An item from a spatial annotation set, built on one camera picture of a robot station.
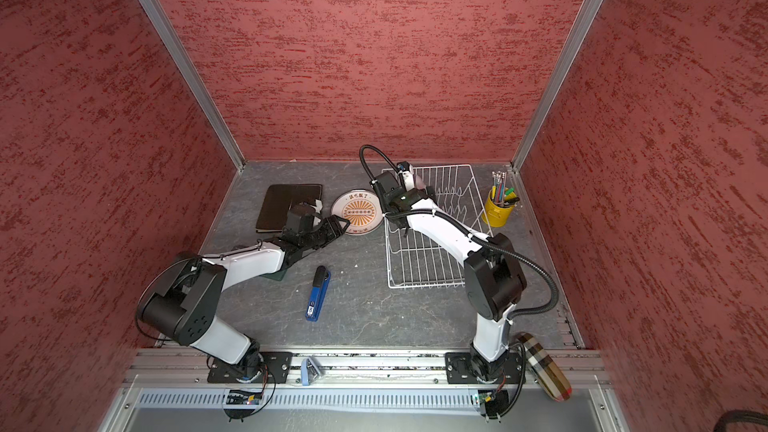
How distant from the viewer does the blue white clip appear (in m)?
0.72

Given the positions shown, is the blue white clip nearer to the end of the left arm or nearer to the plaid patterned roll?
the end of the left arm

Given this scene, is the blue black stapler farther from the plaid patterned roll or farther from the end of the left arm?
the plaid patterned roll

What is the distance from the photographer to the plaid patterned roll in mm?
708

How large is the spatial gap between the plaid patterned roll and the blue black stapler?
584 mm

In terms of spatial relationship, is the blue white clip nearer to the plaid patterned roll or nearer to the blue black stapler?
the blue black stapler

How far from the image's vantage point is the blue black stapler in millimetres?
828

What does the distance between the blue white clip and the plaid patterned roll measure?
546 mm

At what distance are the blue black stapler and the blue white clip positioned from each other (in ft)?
0.36
